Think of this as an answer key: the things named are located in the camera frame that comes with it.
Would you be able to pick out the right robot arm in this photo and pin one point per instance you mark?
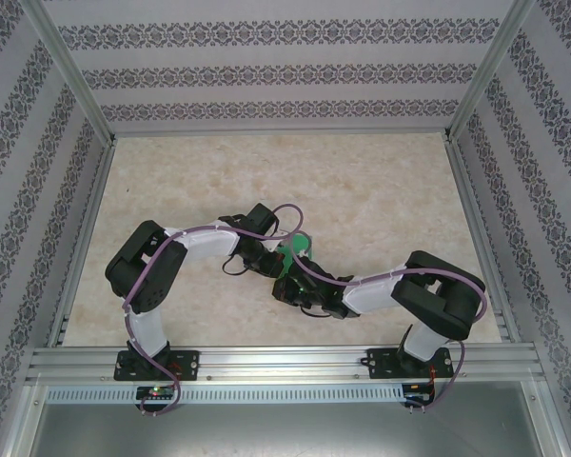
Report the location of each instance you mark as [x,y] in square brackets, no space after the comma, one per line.
[438,295]

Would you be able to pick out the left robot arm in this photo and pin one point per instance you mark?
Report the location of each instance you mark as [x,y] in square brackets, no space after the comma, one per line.
[143,271]

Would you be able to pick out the grey metal sheet panel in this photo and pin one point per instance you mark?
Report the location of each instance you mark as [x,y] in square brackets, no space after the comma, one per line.
[285,428]

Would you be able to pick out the small circuit board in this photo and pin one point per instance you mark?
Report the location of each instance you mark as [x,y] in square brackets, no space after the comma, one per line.
[414,386]
[154,392]

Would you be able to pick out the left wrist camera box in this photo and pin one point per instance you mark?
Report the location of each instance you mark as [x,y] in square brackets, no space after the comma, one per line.
[278,234]

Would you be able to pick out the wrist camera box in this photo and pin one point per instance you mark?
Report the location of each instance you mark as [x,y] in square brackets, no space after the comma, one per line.
[278,234]
[302,251]

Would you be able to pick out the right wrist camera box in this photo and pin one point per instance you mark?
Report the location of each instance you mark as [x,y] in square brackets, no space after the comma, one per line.
[302,251]

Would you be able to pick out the aluminium mounting rail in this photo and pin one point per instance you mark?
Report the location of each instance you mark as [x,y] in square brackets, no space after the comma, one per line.
[276,362]

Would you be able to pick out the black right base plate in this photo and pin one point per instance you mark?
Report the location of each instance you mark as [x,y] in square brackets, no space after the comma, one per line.
[378,364]

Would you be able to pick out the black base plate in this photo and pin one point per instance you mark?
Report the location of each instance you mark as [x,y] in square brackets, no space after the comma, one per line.
[190,364]
[378,364]

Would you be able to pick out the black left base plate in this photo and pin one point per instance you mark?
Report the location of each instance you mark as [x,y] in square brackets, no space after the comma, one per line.
[190,364]

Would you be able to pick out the aluminium side rail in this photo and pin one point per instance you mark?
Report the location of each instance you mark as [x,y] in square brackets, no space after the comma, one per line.
[92,209]
[474,209]

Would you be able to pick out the aluminium frame post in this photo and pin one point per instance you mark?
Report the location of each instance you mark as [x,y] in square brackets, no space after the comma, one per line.
[76,71]
[485,71]

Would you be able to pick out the aluminium frame leg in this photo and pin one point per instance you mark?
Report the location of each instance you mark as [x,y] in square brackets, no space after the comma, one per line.
[26,419]
[545,419]

